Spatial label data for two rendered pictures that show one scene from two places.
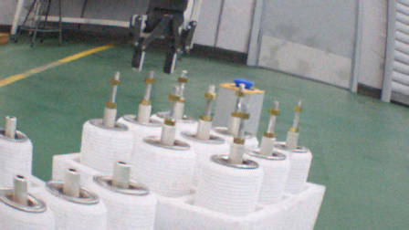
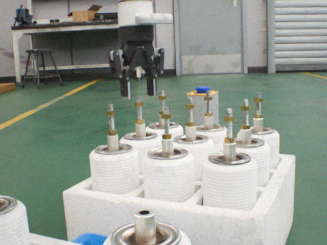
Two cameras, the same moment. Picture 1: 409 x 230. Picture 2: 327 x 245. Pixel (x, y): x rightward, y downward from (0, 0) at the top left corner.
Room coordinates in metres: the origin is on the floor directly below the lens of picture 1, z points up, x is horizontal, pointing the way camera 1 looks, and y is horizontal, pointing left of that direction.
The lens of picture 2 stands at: (0.53, 0.07, 0.45)
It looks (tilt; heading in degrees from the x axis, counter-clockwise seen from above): 11 degrees down; 358
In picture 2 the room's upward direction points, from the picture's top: 2 degrees counter-clockwise
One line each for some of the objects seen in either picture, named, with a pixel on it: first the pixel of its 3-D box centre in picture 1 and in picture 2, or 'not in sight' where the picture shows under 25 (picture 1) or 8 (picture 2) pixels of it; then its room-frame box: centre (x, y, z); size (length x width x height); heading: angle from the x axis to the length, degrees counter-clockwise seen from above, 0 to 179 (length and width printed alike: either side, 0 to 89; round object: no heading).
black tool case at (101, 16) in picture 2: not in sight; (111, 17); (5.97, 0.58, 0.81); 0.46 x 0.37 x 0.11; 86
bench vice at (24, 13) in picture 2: not in sight; (23, 16); (5.71, 1.65, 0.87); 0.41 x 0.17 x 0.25; 176
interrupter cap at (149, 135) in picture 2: (142, 121); (140, 136); (1.43, 0.10, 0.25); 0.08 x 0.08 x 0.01
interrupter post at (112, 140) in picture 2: (109, 118); (113, 143); (1.32, 0.15, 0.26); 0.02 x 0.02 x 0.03
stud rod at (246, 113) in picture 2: (271, 124); (245, 118); (1.33, -0.11, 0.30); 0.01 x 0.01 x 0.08; 28
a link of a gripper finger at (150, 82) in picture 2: (169, 63); (150, 87); (1.45, 0.08, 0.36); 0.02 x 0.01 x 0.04; 40
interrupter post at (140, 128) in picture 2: (143, 114); (140, 130); (1.43, 0.10, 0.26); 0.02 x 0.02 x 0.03
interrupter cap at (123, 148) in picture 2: (108, 125); (113, 149); (1.32, 0.15, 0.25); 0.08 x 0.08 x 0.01
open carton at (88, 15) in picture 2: not in sight; (85, 15); (6.09, 0.94, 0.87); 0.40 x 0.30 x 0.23; 72
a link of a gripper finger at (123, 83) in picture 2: (134, 53); (120, 84); (1.40, 0.14, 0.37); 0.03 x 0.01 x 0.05; 130
